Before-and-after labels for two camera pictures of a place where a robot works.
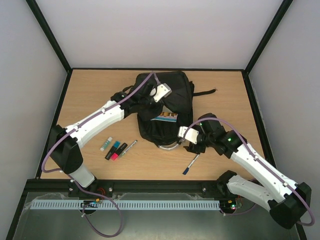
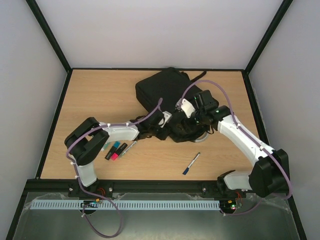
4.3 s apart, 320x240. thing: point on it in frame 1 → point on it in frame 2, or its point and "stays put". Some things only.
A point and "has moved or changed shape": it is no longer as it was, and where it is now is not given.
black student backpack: [160, 126] has moved or changed shape
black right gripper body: [196, 146] → [186, 121]
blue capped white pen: [191, 164] stays put
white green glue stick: [110, 139] stays put
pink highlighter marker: [114, 156] stays put
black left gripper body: [144, 101] → [162, 136]
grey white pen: [130, 147] stays put
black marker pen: [122, 147] stays put
